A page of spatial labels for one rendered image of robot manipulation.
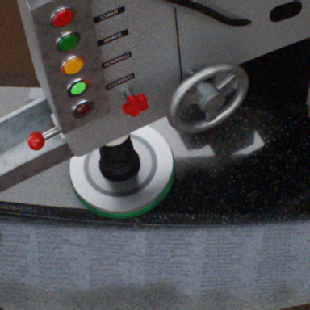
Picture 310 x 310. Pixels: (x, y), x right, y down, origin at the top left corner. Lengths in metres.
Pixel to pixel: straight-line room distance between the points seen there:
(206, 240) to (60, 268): 0.34
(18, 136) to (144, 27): 0.39
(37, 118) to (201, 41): 0.36
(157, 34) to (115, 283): 0.67
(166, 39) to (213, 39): 0.10
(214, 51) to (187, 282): 0.57
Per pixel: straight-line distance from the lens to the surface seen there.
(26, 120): 1.15
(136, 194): 1.26
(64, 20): 0.75
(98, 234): 1.34
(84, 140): 0.99
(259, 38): 1.04
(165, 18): 0.87
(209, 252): 1.33
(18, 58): 2.87
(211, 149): 1.37
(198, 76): 0.92
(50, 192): 1.36
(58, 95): 0.86
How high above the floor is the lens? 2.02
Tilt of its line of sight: 57 degrees down
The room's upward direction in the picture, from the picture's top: 8 degrees counter-clockwise
